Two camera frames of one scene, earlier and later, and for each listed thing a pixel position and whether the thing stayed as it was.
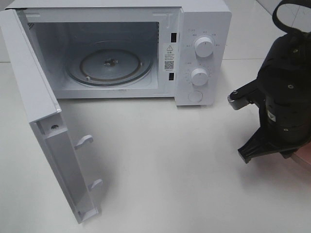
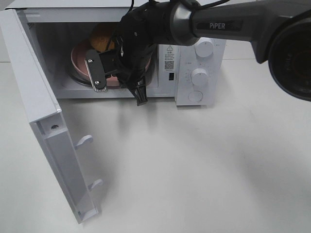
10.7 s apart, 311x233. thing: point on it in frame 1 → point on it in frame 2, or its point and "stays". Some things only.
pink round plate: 303,155 → 77,57
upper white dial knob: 204,47 stays
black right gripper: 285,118 → 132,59
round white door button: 195,96 stays
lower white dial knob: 199,77 stays
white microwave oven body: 134,49 stays
